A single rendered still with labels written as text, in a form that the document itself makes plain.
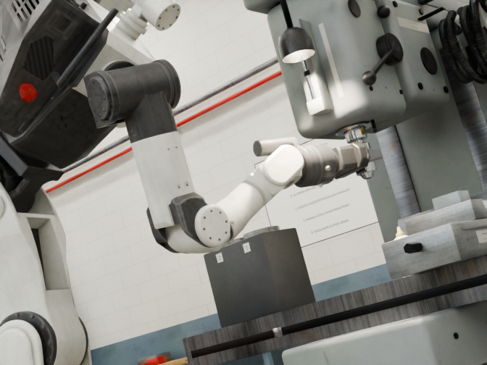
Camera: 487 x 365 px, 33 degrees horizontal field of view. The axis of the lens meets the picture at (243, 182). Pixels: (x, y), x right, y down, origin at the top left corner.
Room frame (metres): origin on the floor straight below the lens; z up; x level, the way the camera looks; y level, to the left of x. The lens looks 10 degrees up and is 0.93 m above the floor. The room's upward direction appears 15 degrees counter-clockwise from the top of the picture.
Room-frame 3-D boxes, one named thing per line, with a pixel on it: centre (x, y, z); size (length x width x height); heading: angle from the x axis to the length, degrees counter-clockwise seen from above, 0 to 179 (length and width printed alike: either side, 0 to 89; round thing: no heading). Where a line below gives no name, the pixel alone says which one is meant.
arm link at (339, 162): (1.77, -0.19, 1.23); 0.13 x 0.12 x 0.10; 33
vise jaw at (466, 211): (1.66, -0.37, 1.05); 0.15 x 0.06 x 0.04; 53
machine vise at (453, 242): (1.68, -0.39, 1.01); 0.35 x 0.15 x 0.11; 143
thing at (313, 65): (1.73, -0.20, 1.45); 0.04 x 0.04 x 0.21; 52
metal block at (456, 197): (1.71, -0.40, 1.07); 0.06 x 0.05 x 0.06; 53
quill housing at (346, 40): (1.82, -0.27, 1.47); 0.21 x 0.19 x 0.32; 52
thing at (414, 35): (1.97, -0.39, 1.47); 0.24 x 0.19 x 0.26; 52
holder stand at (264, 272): (2.02, 0.02, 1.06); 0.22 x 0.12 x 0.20; 45
